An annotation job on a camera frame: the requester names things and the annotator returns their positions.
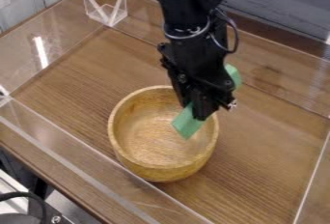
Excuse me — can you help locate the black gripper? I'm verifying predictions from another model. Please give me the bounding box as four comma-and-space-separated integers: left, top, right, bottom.
158, 8, 239, 121

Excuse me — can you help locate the green rectangular block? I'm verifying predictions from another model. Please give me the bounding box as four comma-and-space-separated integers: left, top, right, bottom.
170, 64, 241, 139

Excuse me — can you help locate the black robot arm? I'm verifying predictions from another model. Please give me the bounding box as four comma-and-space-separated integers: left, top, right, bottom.
157, 0, 237, 121

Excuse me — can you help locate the light wooden bowl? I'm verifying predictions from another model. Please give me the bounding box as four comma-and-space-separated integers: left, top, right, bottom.
106, 85, 218, 182

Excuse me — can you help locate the clear acrylic corner bracket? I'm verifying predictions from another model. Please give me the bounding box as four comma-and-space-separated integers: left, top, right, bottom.
82, 0, 128, 27

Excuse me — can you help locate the black cable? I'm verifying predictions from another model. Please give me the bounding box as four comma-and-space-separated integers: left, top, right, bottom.
0, 191, 65, 224

